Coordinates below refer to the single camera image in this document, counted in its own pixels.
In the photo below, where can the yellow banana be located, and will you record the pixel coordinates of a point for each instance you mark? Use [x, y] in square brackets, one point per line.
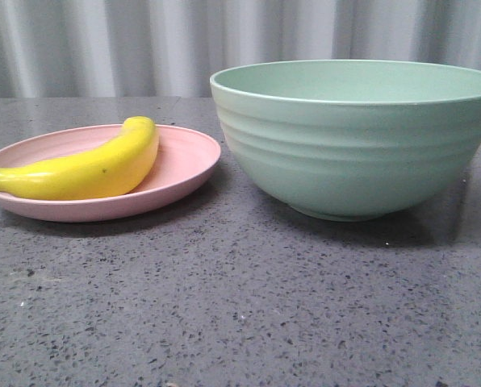
[112, 169]

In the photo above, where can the pink plate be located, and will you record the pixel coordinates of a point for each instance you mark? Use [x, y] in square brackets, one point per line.
[185, 160]

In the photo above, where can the green ribbed bowl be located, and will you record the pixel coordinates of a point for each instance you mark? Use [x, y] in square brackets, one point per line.
[350, 139]

